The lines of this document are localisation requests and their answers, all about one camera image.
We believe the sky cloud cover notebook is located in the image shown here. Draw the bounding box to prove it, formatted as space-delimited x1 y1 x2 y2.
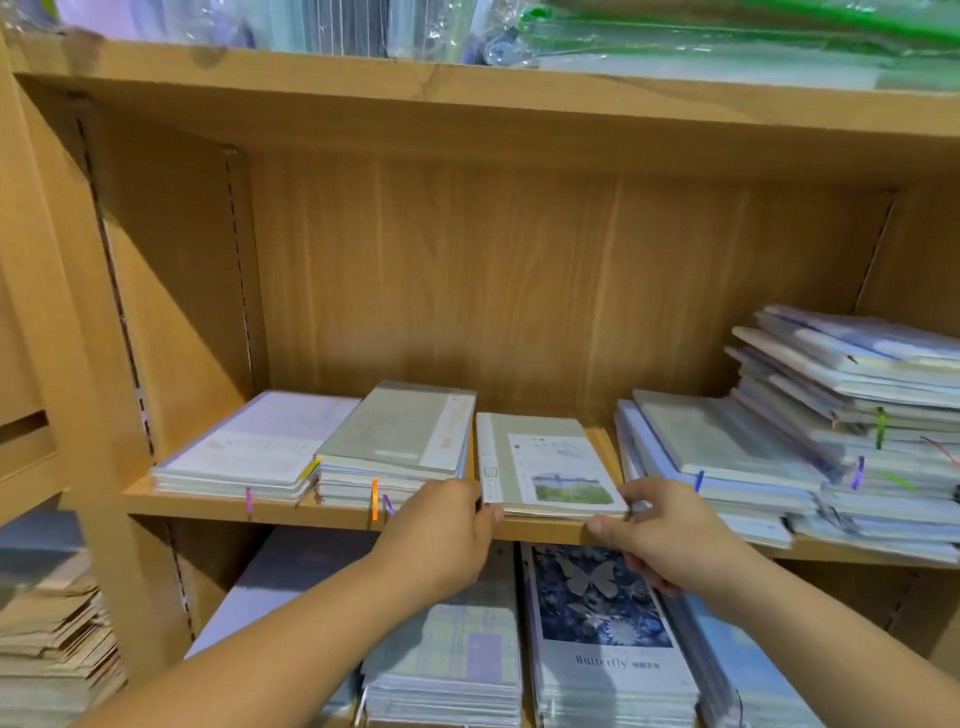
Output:
660 592 827 728

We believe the person's right hand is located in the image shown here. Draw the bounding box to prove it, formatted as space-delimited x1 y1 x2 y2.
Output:
585 477 752 594

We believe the blue butterfly cover notebook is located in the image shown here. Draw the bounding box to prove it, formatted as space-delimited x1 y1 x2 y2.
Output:
520 543 702 728

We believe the person's right forearm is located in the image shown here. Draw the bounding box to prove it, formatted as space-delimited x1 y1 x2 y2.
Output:
690 540 960 728

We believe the large plain lilac notebook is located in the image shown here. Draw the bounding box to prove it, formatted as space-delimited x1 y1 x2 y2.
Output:
187 525 377 707

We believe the stack of flat wrapped packets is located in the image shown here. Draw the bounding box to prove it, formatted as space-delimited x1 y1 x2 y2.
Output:
0 510 129 728

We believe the pastel grid pattern notebook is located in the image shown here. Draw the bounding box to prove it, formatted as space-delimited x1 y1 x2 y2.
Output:
360 543 524 728

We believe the stack of green edged packets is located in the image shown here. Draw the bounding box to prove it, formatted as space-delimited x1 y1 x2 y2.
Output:
480 0 960 92

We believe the white green picture notebook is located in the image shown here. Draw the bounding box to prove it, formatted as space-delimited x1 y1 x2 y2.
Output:
475 412 632 522

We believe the wooden shelf unit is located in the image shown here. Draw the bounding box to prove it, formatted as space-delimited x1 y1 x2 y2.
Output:
0 0 960 728

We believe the stack of sage cover notebooks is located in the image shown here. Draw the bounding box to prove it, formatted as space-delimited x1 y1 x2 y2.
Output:
315 379 479 512

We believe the person's left forearm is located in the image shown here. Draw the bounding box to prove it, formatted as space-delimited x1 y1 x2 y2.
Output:
75 562 429 728

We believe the person's left hand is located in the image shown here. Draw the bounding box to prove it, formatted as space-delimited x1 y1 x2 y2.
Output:
367 480 504 609

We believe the pile of small notebooks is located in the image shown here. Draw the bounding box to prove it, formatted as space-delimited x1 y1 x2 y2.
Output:
615 304 960 569

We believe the lilac cover notebook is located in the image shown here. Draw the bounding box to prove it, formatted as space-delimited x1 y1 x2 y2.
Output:
150 390 362 504

